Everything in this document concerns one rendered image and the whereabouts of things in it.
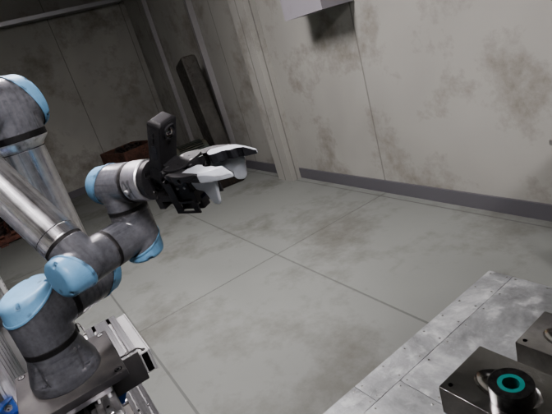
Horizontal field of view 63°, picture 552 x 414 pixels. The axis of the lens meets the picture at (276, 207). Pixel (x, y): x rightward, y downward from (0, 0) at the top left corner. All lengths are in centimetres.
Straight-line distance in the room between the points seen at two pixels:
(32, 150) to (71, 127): 743
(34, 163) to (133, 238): 31
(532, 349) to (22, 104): 117
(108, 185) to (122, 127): 781
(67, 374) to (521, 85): 291
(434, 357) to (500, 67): 240
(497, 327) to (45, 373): 105
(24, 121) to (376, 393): 96
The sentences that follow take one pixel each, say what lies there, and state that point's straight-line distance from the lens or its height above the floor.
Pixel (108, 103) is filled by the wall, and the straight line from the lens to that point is 862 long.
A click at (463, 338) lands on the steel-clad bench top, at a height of 80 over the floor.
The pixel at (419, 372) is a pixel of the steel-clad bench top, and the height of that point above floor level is 80.
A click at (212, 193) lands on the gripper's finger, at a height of 142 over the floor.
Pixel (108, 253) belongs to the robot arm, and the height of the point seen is 134.
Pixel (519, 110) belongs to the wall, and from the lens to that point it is 332.
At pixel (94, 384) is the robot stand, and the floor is 104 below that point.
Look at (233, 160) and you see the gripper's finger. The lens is 74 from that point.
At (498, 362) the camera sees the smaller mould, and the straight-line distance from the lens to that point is 110.
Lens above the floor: 161
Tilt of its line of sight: 20 degrees down
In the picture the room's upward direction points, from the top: 17 degrees counter-clockwise
